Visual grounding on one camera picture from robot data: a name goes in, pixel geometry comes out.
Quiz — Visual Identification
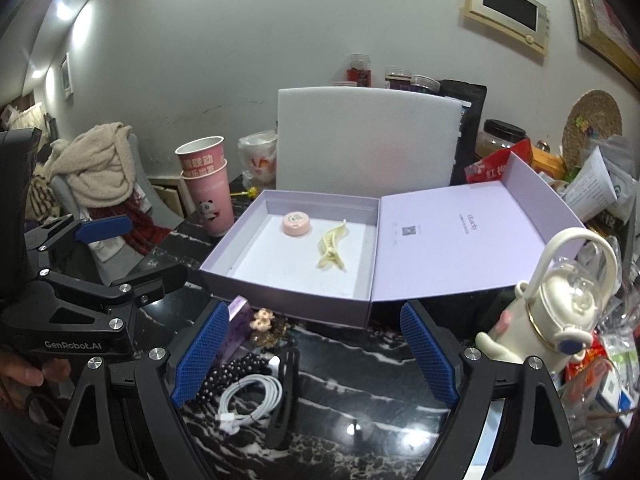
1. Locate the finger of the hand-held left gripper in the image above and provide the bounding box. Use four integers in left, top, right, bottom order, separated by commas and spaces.
37, 262, 189, 321
22, 214, 134, 266

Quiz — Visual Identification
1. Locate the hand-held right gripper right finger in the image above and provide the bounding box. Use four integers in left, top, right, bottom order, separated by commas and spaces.
399, 300, 581, 480

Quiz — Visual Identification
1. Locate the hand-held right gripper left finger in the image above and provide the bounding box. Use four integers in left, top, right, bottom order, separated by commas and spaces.
52, 299, 231, 480

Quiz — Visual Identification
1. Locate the silver barcode packet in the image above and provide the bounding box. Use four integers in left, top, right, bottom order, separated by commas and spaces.
220, 296, 255, 361

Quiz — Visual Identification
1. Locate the white charging cable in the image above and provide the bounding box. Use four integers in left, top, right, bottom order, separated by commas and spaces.
217, 375, 285, 433

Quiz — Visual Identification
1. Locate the black hair clip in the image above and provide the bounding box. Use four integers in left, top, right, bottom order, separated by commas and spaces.
264, 347, 301, 451

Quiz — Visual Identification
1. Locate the lilac gift box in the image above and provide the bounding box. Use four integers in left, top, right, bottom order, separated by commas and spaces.
199, 154, 587, 328

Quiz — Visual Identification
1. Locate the pink blush compact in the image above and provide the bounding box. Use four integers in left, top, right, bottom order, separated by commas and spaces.
281, 211, 312, 236

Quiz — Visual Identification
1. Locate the person's left hand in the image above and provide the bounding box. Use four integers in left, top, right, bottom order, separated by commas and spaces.
0, 347, 73, 403

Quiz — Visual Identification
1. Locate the red scarf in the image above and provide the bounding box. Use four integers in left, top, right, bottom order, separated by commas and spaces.
92, 200, 173, 256

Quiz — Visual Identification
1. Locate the grey chair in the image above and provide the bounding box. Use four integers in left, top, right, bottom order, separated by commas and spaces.
50, 132, 186, 281

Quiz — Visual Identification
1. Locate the beige knit sweater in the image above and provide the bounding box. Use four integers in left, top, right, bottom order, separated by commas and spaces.
49, 121, 135, 209

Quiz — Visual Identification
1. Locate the wooden drawer cabinet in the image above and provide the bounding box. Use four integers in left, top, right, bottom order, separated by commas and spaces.
150, 175, 188, 218

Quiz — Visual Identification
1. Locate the flower hair clip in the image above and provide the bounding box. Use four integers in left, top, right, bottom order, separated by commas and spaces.
250, 308, 286, 348

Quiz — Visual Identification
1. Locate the light pink paper cup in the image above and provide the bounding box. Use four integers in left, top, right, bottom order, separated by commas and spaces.
181, 159, 235, 237

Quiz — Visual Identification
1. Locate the dark pink paper cup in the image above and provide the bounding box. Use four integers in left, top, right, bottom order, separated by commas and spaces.
175, 135, 224, 178

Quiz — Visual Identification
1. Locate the white cartoon water bottle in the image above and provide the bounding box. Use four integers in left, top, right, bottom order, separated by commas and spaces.
475, 227, 621, 376

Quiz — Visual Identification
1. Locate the cream hair claw clip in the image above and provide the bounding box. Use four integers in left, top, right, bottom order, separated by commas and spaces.
314, 218, 349, 273

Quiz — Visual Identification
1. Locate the plastic bag with drink cup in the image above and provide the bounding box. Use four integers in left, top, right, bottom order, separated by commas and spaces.
237, 131, 278, 188

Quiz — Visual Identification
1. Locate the blue and white box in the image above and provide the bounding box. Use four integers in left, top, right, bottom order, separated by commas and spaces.
595, 387, 637, 431

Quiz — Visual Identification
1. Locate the red snack packet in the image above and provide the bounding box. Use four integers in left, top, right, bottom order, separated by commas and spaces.
465, 139, 533, 183

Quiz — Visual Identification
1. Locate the white foam sheet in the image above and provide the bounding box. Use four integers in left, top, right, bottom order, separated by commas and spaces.
276, 86, 462, 200

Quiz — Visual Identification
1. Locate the orange box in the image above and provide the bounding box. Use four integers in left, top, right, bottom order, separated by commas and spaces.
530, 145, 567, 177

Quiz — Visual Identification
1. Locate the black foil bag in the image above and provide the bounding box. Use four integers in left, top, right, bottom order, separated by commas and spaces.
439, 79, 487, 186

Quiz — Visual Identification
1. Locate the glass jar with black lid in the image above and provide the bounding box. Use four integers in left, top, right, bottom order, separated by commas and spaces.
475, 119, 527, 158

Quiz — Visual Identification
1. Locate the dark jar with white lid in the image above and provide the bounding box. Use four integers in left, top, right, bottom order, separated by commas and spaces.
385, 66, 413, 91

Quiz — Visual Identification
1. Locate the clear jar with red contents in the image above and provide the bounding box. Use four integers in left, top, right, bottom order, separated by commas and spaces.
345, 53, 373, 87

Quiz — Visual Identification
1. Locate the round woven mat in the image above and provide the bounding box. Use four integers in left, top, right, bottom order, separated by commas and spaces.
562, 90, 623, 171

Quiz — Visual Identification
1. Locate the black bead bracelet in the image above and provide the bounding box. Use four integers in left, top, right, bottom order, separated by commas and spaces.
197, 350, 273, 403

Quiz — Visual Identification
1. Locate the small wall panel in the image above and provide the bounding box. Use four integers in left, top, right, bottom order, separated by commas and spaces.
60, 52, 75, 96

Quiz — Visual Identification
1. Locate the wall intercom panel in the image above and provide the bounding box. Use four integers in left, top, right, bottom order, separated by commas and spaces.
467, 0, 550, 56

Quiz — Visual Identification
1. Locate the gold picture frame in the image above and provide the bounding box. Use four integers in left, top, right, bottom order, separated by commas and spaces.
560, 0, 640, 93

